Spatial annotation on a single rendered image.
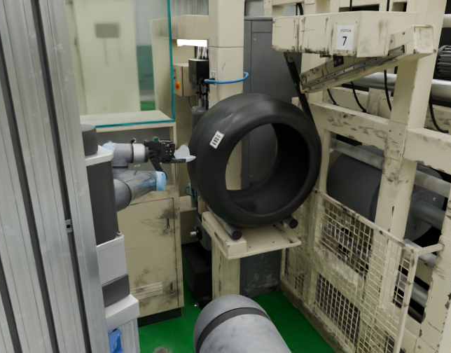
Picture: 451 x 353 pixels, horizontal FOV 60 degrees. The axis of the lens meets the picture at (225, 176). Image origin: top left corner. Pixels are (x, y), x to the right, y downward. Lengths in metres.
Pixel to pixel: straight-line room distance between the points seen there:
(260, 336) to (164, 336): 2.05
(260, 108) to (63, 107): 1.11
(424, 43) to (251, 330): 1.17
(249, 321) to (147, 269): 1.87
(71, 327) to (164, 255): 1.75
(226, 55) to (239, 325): 1.48
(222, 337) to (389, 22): 1.23
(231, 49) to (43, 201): 1.45
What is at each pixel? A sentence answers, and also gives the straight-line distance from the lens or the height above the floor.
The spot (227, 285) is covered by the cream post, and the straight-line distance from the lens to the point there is 2.29.
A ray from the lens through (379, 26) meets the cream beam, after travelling 1.48.
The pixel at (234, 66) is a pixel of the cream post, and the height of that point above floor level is 1.57.
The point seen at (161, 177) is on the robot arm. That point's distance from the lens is 1.45.
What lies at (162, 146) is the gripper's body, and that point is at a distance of 1.52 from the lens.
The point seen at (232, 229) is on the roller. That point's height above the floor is 0.92.
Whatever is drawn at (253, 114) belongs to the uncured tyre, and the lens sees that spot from 1.53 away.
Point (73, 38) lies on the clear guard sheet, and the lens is 2.01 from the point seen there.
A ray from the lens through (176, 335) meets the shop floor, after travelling 2.56.
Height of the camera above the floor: 1.71
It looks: 20 degrees down
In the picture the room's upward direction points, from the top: straight up
